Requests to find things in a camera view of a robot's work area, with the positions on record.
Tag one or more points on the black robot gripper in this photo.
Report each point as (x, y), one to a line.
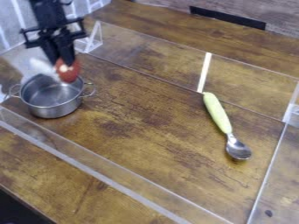
(50, 18)

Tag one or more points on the red white plush mushroom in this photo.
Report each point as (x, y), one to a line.
(58, 71)

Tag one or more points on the silver metal pot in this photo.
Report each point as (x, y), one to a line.
(50, 98)

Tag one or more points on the clear acrylic barrier wall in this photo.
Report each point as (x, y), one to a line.
(137, 156)

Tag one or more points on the green handled metal spoon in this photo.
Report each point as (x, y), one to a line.
(235, 148)

